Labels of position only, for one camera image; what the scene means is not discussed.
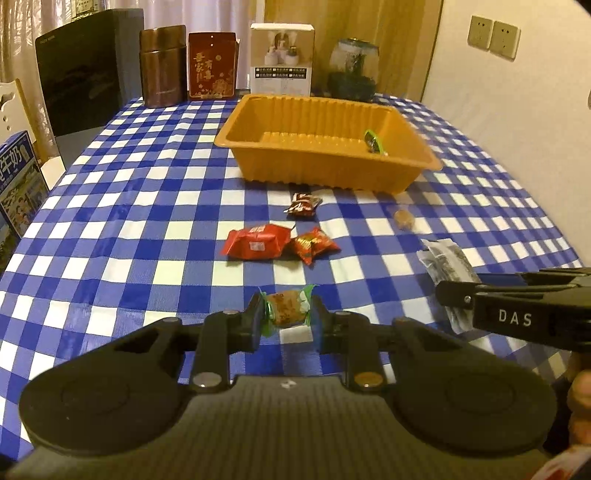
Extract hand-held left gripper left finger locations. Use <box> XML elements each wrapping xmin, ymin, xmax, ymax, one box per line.
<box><xmin>111</xmin><ymin>293</ymin><xmax>266</xmax><ymax>393</ymax></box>

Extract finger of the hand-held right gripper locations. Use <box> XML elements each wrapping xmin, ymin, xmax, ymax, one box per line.
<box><xmin>435</xmin><ymin>279</ymin><xmax>573</xmax><ymax>308</ymax></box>
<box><xmin>478</xmin><ymin>268</ymin><xmax>591</xmax><ymax>288</ymax></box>

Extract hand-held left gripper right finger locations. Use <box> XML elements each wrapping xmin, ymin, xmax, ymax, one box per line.
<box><xmin>310</xmin><ymin>295</ymin><xmax>462</xmax><ymax>393</ymax></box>

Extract grey printed clear packet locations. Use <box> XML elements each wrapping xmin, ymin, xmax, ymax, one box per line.
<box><xmin>417</xmin><ymin>237</ymin><xmax>483</xmax><ymax>335</ymax></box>

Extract green pastry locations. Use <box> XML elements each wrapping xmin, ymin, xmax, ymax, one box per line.
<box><xmin>257</xmin><ymin>284</ymin><xmax>320</xmax><ymax>335</ymax></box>

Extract red gold candy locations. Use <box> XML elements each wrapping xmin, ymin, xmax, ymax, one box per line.
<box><xmin>289</xmin><ymin>226</ymin><xmax>341</xmax><ymax>266</ymax></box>

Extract large red snack packet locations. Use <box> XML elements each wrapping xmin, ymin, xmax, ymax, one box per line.
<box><xmin>222</xmin><ymin>223</ymin><xmax>293</xmax><ymax>261</ymax></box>

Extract small dark red packet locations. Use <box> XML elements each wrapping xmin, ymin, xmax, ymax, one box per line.
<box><xmin>284</xmin><ymin>191</ymin><xmax>323</xmax><ymax>220</ymax></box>

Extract orange plastic tray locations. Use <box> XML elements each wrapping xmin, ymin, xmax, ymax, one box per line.
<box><xmin>215</xmin><ymin>93</ymin><xmax>443</xmax><ymax>195</ymax></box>

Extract silver foil snack packet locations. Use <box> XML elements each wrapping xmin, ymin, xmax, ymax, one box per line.
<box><xmin>363</xmin><ymin>129</ymin><xmax>387</xmax><ymax>157</ymax></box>

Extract person's right hand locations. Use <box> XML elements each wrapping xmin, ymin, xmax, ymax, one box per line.
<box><xmin>566</xmin><ymin>369</ymin><xmax>591</xmax><ymax>446</ymax></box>

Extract blue white checked tablecloth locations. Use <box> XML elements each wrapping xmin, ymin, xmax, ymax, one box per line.
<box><xmin>0</xmin><ymin>92</ymin><xmax>591</xmax><ymax>457</ymax></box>

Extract glass terrarium jar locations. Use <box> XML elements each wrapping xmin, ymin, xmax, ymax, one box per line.
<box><xmin>328</xmin><ymin>37</ymin><xmax>380</xmax><ymax>102</ymax></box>

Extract white product box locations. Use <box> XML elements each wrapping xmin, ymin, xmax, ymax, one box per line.
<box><xmin>249</xmin><ymin>22</ymin><xmax>316</xmax><ymax>97</ymax></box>

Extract red gold printed tin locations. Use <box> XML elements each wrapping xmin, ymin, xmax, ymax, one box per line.
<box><xmin>187</xmin><ymin>31</ymin><xmax>242</xmax><ymax>101</ymax></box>

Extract brown cylindrical canister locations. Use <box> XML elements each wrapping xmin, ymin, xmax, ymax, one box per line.
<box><xmin>139</xmin><ymin>25</ymin><xmax>188</xmax><ymax>109</ymax></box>

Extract blue milk carton box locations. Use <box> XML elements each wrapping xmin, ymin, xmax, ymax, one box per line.
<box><xmin>0</xmin><ymin>131</ymin><xmax>49</xmax><ymax>238</ymax></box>

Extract wooden panel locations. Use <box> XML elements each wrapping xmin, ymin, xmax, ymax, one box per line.
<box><xmin>263</xmin><ymin>0</ymin><xmax>444</xmax><ymax>102</ymax></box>

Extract black cabinet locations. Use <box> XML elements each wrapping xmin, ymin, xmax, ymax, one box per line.
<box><xmin>34</xmin><ymin>8</ymin><xmax>145</xmax><ymax>160</ymax></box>

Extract white wooden chair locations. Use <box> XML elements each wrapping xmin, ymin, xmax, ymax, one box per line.
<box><xmin>0</xmin><ymin>78</ymin><xmax>65</xmax><ymax>190</ymax></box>

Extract sheer pink curtain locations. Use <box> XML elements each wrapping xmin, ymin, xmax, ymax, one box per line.
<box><xmin>0</xmin><ymin>0</ymin><xmax>266</xmax><ymax>88</ymax></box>

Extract white wall sockets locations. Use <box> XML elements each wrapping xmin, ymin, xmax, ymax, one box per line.
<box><xmin>489</xmin><ymin>19</ymin><xmax>522</xmax><ymax>61</ymax></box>

